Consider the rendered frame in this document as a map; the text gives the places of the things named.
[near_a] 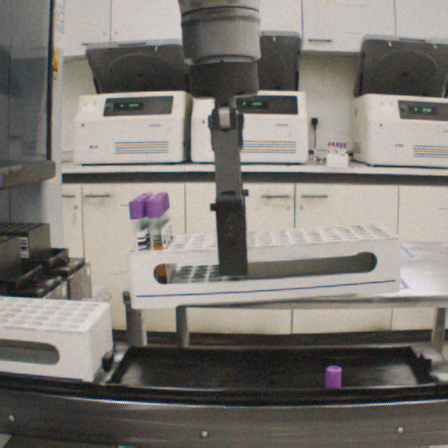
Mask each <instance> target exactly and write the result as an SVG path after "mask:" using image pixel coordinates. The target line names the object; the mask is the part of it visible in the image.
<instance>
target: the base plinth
mask: <svg viewBox="0 0 448 448"><path fill-rule="evenodd" d="M432 329H433V328H430V329H414V330H397V331H391V330H390V331H378V332H377V331H359V332H336V333H309V334H307V333H292V332H291V333H290V334H268V333H267V334H227V333H189V345H203V346H267V347H268V346H307V345H331V346H332V345H354V344H373V343H406V342H421V341H431V339H432ZM112 339H113V341H118V342H128V339H127V335H126V330H116V329H112ZM444 340H445V341H448V328H445V334H444ZM147 344H177V332H173V331H147Z"/></svg>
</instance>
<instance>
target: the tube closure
mask: <svg viewBox="0 0 448 448"><path fill-rule="evenodd" d="M341 370H342V369H341V368H340V367H336V366H330V367H328V368H327V369H326V375H325V382H324V387H325V388H334V387H341Z"/></svg>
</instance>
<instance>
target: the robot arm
mask: <svg viewBox="0 0 448 448"><path fill-rule="evenodd" d="M177 3H178V6H179V9H180V15H181V27H182V29H181V38H182V52H183V60H184V62H185V63H187V64H188V63H190V64H195V65H194V66H191V67H190V80H191V90H190V95H191V97H192V98H194V99H197V100H214V101H215V102H214V104H215V109H212V110H211V112H210V115H208V118H207V122H208V128H209V130H210V144H211V150H212V151H213V152H214V173H215V198H214V203H210V212H214V211H215V223H217V240H218V258H219V274H220V277H228V276H240V275H247V274H248V254H247V235H246V231H247V217H246V198H245V197H249V189H243V187H244V184H243V182H241V164H240V151H241V150H242V149H244V146H243V131H242V130H243V129H244V113H238V111H237V109H236V98H247V97H253V96H256V95H257V94H258V92H259V83H258V66H257V64H256V63H254V62H251V61H253V60H258V59H260V57H261V56H260V55H261V52H260V47H259V44H260V41H259V40H260V38H261V24H260V23H261V17H260V9H259V4H260V0H177Z"/></svg>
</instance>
